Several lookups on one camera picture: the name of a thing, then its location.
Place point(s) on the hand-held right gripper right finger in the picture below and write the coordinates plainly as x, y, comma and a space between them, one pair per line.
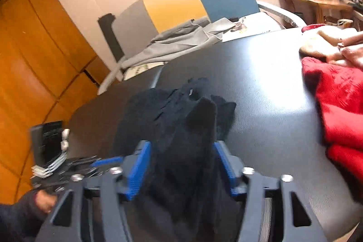
227, 165

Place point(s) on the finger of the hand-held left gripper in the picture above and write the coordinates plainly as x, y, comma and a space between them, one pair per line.
106, 161

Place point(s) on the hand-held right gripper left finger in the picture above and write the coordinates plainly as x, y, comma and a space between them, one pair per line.
137, 174

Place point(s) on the black garment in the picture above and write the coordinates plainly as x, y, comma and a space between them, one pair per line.
184, 128

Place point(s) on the person's left forearm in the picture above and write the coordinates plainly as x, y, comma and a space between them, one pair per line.
17, 219

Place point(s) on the person's left hand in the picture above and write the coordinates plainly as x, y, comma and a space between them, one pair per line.
45, 201

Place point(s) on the pale patterned seat cover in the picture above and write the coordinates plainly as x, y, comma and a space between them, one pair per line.
141, 69

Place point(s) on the red cloth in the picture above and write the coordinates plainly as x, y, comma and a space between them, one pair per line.
340, 103

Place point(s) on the grey garment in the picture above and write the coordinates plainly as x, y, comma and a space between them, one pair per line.
170, 40

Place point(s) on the white printed sheet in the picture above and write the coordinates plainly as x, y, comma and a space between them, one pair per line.
255, 26

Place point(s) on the beige cloth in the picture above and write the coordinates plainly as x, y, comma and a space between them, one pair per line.
320, 46

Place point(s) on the wooden side table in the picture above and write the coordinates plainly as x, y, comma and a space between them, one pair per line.
312, 2

